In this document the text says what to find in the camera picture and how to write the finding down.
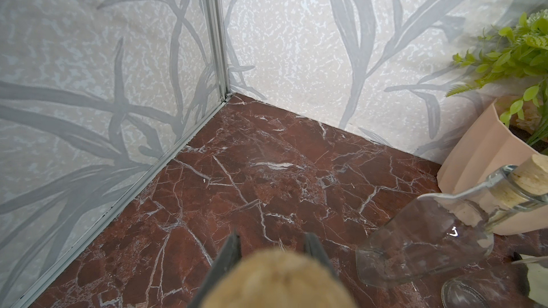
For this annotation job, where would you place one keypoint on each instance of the glass bottle with red label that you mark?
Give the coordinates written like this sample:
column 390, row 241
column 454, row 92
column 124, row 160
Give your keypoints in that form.
column 277, row 278

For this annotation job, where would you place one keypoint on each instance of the tall slim glass bottle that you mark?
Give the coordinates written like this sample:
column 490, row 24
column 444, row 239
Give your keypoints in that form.
column 522, row 283

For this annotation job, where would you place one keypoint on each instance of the green artificial plant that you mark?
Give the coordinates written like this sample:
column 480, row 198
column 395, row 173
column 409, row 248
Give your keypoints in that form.
column 518, row 52

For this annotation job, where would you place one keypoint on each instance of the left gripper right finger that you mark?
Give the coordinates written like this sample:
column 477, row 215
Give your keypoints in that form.
column 314, row 248

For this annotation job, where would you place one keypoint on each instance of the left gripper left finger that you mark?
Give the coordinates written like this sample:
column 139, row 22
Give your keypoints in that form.
column 228, row 257

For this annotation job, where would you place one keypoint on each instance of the pink flower pot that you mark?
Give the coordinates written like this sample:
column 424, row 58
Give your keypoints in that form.
column 487, row 146

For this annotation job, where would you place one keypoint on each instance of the short glass bottle gold label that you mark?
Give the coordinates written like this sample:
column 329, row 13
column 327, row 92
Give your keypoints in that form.
column 438, row 232

